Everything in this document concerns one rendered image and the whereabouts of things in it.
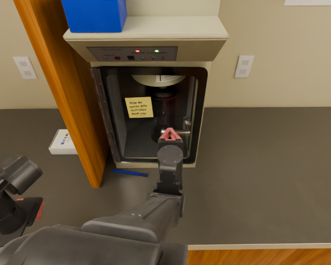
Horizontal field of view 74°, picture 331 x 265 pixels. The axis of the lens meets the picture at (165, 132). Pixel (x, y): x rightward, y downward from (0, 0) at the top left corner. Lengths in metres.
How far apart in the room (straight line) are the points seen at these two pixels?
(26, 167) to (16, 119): 0.82
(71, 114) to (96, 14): 0.28
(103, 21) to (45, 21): 0.14
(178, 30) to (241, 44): 0.66
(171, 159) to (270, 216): 0.50
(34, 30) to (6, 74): 0.82
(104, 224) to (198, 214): 0.64
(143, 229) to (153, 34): 0.37
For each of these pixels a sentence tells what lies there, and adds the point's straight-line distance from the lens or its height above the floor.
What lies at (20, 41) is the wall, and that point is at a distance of 1.22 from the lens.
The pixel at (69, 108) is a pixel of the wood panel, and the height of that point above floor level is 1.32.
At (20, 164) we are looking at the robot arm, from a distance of 0.55.
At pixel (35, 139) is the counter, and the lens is 1.18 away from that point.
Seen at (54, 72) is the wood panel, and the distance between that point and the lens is 0.58.
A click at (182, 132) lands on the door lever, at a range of 0.67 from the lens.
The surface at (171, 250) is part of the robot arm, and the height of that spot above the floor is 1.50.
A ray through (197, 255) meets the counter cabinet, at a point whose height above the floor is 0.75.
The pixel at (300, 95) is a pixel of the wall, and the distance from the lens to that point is 1.40.
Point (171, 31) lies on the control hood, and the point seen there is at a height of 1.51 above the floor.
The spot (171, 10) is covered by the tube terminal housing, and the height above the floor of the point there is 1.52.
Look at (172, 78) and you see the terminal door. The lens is 0.61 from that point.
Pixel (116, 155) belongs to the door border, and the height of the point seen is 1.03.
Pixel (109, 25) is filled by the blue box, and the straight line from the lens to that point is 0.47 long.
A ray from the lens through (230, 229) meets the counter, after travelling 0.82.
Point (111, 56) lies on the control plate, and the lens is 0.56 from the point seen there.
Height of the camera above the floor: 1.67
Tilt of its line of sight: 44 degrees down
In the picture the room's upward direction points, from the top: straight up
